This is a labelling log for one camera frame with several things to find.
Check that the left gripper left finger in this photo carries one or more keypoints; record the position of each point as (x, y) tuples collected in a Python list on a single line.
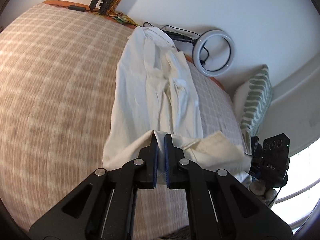
[(151, 160)]

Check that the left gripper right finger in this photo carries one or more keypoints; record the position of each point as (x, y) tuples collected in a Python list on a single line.
[(170, 162)]

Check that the white cloth garment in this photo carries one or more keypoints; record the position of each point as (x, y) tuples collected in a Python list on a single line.
[(159, 92)]

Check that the white gloved right hand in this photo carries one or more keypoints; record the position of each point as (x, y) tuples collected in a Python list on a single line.
[(265, 195)]

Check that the green striped white pillow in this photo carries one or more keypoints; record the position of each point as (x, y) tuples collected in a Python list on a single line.
[(251, 103)]

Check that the beige plaid bed blanket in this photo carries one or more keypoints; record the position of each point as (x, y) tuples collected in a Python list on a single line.
[(58, 83)]

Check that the orange patterned mattress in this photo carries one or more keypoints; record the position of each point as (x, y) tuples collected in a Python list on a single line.
[(84, 8)]

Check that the white ring light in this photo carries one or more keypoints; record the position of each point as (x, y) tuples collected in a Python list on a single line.
[(199, 45)]

